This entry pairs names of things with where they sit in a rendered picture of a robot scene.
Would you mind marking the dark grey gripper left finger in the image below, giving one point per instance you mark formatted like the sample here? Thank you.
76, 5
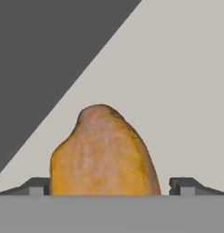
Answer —
36, 185

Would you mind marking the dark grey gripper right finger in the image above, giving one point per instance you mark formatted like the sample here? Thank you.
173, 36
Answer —
185, 185

